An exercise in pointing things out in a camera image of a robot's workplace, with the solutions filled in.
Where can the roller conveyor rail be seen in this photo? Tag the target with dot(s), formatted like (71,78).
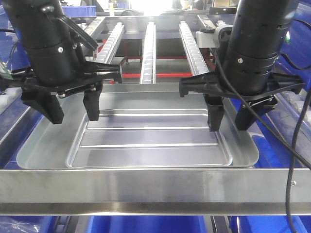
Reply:
(194,57)
(148,68)
(110,47)

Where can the small silver ribbed tray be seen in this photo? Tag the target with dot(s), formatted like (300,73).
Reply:
(138,138)

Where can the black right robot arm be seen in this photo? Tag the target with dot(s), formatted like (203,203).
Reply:
(245,60)

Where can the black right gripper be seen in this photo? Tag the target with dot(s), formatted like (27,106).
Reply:
(261,103)

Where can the large silver outer tray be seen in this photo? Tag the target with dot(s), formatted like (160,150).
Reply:
(48,145)

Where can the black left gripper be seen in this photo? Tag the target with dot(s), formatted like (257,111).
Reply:
(89,80)

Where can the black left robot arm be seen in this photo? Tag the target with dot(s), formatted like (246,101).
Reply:
(58,68)

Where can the steel front frame bar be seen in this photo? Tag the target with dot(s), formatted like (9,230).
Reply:
(201,191)

